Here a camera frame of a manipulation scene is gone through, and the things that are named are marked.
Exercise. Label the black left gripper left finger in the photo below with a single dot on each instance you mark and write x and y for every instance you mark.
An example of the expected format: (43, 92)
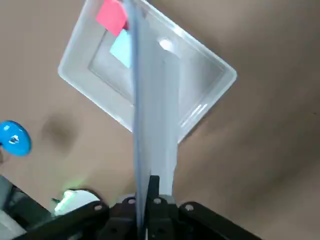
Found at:
(117, 220)

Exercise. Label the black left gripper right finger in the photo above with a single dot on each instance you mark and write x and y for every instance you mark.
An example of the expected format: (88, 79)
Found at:
(162, 217)

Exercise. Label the white A4 paper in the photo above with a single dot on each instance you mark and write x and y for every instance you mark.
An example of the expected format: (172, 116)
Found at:
(155, 125)

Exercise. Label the white plastic bin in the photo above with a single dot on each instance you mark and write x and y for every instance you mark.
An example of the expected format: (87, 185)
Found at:
(82, 65)

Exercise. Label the light blue cube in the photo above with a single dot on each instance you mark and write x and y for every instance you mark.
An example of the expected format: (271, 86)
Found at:
(121, 48)

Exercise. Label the red cube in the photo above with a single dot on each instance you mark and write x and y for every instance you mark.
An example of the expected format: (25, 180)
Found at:
(111, 16)

